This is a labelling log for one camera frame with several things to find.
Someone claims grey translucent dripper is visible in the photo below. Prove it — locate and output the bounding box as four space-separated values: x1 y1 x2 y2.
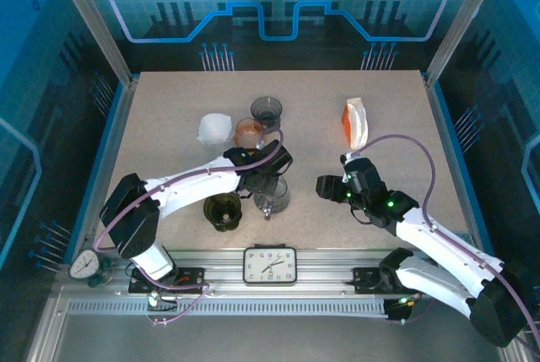
250 96 284 130

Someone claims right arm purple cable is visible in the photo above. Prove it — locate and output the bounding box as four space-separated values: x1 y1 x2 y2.
356 133 540 338

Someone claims slotted cable duct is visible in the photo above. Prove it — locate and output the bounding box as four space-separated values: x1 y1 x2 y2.
66 297 392 317

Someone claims white paper filter stack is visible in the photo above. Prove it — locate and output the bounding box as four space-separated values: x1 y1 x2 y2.
196 112 235 147

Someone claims orange coffee filter box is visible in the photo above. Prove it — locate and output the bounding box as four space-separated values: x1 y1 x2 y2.
340 97 370 149

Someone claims round white clock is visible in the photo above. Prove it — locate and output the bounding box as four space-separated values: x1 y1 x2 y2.
68 249 111 289

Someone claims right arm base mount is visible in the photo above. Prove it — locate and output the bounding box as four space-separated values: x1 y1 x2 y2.
352 266 423 295

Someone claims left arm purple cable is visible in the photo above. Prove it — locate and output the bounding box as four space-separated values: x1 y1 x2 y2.
93 127 284 327

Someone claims rectangular white clock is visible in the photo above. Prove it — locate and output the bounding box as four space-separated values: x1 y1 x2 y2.
242 246 298 286

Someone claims dark green dripper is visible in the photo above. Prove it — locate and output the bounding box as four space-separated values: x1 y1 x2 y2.
202 192 244 233

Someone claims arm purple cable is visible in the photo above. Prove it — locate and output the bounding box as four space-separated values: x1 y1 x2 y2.
93 127 284 327
356 133 540 338

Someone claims orange translucent cup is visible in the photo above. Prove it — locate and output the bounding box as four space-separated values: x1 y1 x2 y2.
234 118 266 149

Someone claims aluminium frame post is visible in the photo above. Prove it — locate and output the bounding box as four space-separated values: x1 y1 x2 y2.
423 0 510 87
46 0 140 87

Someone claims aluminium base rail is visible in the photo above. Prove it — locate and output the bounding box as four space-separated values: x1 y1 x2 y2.
100 247 431 298

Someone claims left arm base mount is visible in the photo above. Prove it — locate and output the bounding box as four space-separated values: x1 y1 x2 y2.
127 266 207 295

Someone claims clear glass carafe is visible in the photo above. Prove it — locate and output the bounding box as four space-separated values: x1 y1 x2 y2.
251 175 292 222

